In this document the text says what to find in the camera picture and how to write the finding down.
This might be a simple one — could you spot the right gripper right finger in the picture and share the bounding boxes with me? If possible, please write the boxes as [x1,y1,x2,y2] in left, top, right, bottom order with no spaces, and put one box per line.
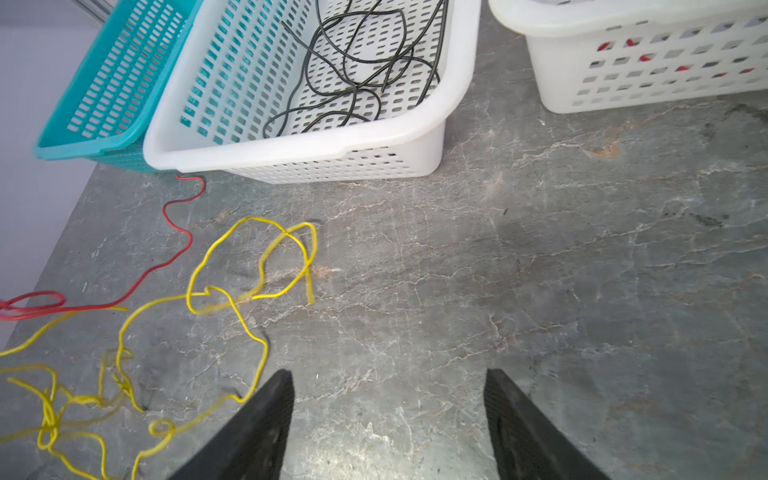
[483,369,607,479]

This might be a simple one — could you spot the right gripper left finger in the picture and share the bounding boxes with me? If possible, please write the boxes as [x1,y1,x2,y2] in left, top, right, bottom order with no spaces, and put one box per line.
[171,369,295,479]

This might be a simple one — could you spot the cable bundle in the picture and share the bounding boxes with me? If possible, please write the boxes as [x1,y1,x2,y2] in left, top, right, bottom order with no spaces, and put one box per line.
[0,217,319,480]

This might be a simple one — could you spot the red cable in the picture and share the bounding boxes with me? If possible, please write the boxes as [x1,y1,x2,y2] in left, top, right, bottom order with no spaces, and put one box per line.
[0,173,208,322]
[593,37,757,79]

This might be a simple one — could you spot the black cable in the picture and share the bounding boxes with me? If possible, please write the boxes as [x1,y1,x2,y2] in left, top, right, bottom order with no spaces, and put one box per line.
[262,0,450,140]

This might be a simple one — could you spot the middle white plastic basket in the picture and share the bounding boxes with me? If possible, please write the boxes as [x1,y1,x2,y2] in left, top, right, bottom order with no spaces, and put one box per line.
[143,1,481,184]

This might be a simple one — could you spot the white plastic basket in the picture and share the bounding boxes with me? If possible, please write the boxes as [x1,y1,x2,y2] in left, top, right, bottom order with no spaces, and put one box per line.
[489,0,767,114]
[143,1,481,184]

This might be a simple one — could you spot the teal plastic basket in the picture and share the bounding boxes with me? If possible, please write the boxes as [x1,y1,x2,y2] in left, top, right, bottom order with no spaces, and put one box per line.
[35,0,201,172]

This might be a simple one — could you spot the right white plastic basket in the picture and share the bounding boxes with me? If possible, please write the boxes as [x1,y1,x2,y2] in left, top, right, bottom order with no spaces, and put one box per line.
[489,0,767,114]

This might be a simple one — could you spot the aluminium cage frame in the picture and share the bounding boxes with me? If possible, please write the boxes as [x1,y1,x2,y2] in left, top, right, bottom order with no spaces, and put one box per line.
[72,0,117,24]

